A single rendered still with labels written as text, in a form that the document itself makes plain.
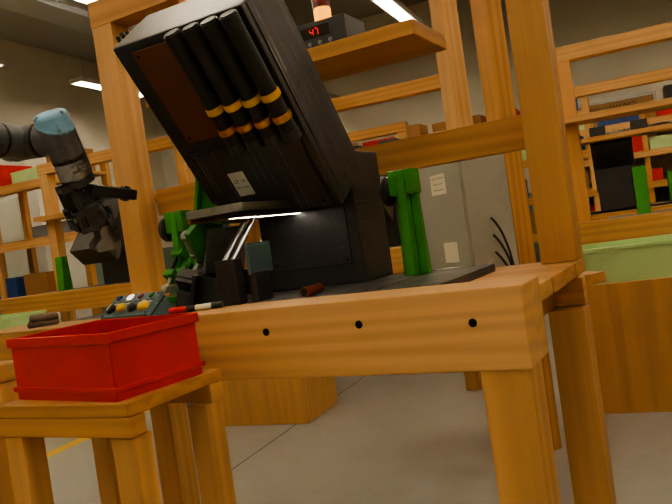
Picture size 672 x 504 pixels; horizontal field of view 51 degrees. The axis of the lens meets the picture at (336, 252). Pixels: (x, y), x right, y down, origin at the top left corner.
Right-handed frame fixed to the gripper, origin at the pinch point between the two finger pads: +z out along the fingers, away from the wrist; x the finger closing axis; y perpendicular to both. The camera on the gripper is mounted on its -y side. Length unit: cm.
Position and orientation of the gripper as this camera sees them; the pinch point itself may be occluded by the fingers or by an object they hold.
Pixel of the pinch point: (118, 250)
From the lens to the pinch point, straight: 176.3
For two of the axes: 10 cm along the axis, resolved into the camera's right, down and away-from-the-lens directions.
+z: 2.3, 8.7, 4.5
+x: 6.9, 1.8, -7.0
